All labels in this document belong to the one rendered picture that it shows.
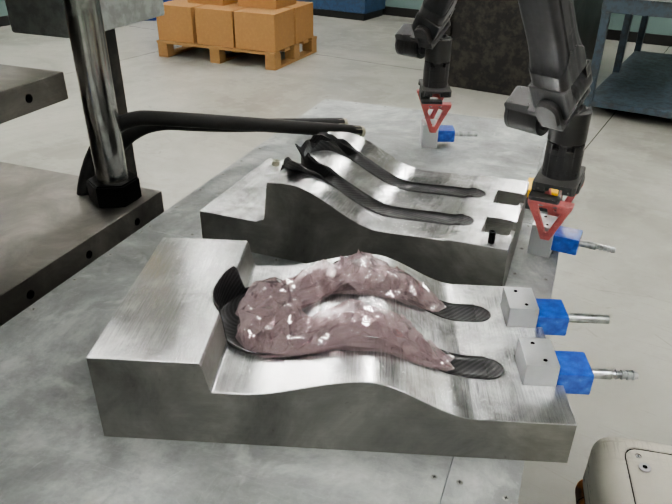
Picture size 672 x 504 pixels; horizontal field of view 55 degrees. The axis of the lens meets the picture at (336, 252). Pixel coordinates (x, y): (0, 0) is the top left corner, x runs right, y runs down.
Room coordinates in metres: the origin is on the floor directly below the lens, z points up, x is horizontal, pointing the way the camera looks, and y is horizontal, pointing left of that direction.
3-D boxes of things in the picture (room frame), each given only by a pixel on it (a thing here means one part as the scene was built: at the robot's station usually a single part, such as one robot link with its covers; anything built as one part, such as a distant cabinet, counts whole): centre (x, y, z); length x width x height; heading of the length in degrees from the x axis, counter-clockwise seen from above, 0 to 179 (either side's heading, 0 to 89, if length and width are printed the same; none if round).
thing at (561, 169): (0.94, -0.35, 0.96); 0.10 x 0.07 x 0.07; 153
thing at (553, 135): (0.95, -0.35, 1.02); 0.07 x 0.06 x 0.07; 44
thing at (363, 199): (0.98, -0.06, 0.92); 0.35 x 0.16 x 0.09; 69
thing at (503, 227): (0.85, -0.24, 0.87); 0.05 x 0.05 x 0.04; 69
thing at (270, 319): (0.63, -0.01, 0.90); 0.26 x 0.18 x 0.08; 86
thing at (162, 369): (0.63, -0.01, 0.86); 0.50 x 0.26 x 0.11; 86
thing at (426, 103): (1.44, -0.22, 0.89); 0.07 x 0.07 x 0.09; 89
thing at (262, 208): (0.99, -0.05, 0.87); 0.50 x 0.26 x 0.14; 69
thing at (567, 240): (0.92, -0.39, 0.83); 0.13 x 0.05 x 0.05; 63
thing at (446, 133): (1.46, -0.26, 0.83); 0.13 x 0.05 x 0.05; 88
